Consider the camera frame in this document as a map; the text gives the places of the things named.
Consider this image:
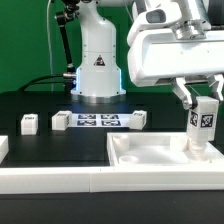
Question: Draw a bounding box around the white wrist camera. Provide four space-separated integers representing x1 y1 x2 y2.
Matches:
127 0 211 45

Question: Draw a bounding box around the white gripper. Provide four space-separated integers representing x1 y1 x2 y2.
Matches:
127 28 224 110

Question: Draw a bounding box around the white thin cable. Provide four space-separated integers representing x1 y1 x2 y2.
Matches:
46 0 55 92

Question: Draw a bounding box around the white front fence bar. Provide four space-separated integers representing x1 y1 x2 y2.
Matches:
0 165 224 194

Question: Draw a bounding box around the white square table top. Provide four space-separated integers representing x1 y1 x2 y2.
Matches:
106 131 224 168

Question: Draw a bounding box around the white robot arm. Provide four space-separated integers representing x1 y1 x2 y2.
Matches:
73 0 224 109

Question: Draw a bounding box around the white left fence piece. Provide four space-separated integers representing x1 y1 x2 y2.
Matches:
0 136 9 163

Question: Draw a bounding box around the black cable bundle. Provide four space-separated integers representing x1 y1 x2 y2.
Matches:
18 73 73 93

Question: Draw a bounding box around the apriltag base marker sheet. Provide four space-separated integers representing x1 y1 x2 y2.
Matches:
70 114 130 127

